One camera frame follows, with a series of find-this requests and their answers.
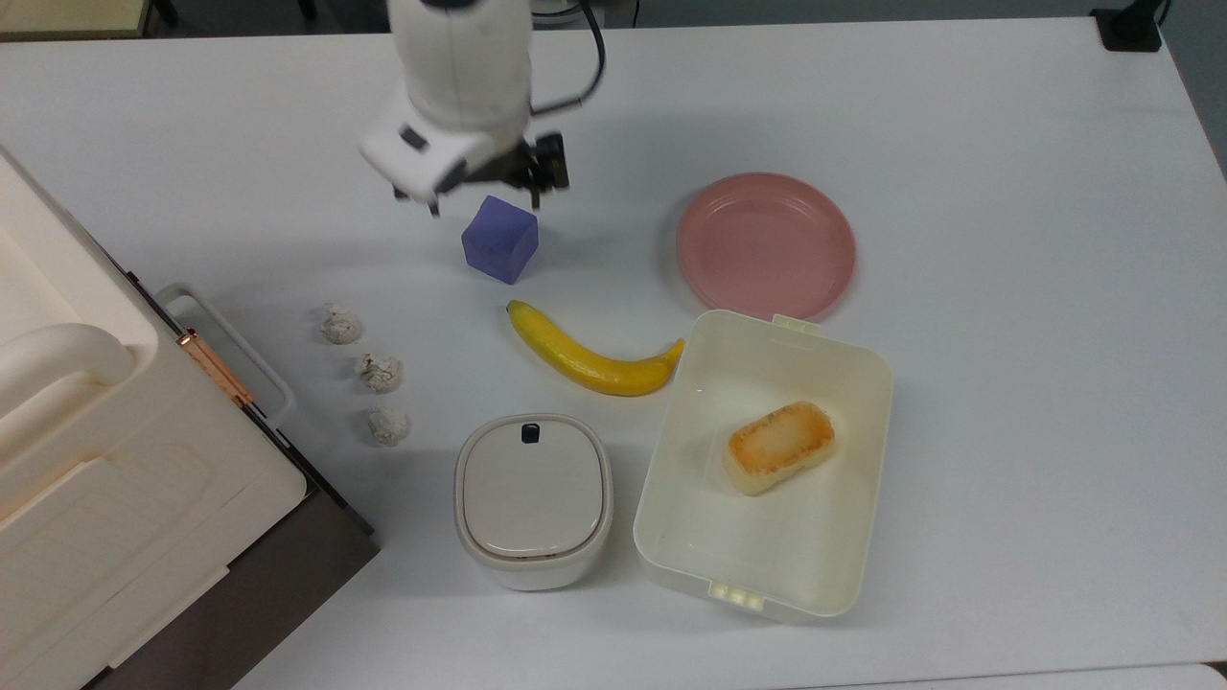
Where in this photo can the copper box latch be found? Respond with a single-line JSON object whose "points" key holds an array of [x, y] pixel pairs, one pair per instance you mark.
{"points": [[216, 369]]}

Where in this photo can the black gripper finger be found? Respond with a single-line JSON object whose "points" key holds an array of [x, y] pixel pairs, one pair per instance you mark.
{"points": [[549, 161], [434, 205]]}

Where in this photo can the pink plate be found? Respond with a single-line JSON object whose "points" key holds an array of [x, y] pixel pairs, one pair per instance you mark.
{"points": [[767, 249]]}

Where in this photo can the cream lidded trash can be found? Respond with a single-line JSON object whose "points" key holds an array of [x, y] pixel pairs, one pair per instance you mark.
{"points": [[532, 498]]}

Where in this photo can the purple cube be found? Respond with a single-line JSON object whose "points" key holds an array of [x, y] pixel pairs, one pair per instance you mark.
{"points": [[498, 244]]}

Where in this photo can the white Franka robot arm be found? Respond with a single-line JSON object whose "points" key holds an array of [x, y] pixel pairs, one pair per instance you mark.
{"points": [[460, 57]]}

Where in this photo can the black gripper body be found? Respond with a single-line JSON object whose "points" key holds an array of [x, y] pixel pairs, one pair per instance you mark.
{"points": [[503, 171]]}

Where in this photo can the toasted bread piece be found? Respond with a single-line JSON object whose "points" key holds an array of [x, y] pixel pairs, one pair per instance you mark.
{"points": [[776, 446]]}

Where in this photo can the yellow banana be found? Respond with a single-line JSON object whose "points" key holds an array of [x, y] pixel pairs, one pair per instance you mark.
{"points": [[594, 369]]}

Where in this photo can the crumpled paper ball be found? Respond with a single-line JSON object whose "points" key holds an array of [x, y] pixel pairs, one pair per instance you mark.
{"points": [[341, 325], [379, 373], [388, 425]]}

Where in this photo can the cream open plastic bin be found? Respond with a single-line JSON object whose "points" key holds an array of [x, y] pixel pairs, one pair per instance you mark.
{"points": [[700, 537]]}

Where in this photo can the black table clamp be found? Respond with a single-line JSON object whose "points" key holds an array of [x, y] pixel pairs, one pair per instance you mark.
{"points": [[1126, 34]]}

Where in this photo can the beige side desk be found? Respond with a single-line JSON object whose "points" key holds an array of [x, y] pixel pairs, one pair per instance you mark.
{"points": [[67, 14]]}

